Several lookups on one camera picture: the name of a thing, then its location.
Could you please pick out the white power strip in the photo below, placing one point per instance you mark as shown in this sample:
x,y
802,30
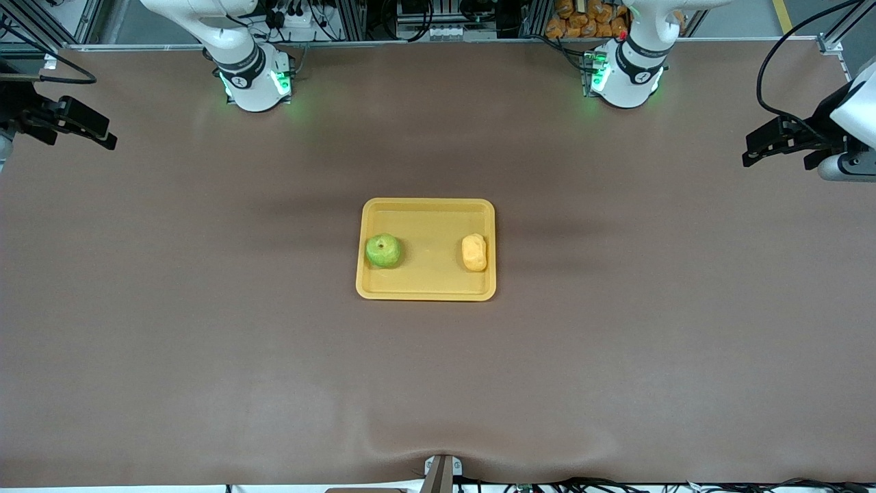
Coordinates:
x,y
298,20

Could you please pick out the yellow plastic tray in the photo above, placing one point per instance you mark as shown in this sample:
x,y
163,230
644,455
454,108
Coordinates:
x,y
428,274

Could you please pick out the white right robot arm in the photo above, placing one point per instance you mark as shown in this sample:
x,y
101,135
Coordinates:
x,y
250,82

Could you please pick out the orange packaged goods pile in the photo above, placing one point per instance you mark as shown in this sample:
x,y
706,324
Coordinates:
x,y
582,24

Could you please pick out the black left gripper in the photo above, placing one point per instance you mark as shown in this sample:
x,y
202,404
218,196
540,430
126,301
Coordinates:
x,y
818,125

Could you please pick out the brown table mat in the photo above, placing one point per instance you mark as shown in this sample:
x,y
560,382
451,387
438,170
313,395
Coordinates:
x,y
205,376

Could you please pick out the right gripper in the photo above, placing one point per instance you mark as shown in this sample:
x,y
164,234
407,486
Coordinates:
x,y
20,113

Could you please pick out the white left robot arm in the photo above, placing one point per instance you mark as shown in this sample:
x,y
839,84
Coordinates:
x,y
636,75

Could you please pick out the metal clamp bracket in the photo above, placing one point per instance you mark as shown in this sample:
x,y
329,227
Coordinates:
x,y
441,476

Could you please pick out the aluminium frame profile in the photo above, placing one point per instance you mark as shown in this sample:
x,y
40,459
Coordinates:
x,y
830,45

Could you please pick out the yellow potato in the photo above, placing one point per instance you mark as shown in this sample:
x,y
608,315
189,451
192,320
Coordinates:
x,y
473,253

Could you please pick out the green apple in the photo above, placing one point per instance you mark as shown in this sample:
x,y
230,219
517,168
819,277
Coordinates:
x,y
383,251

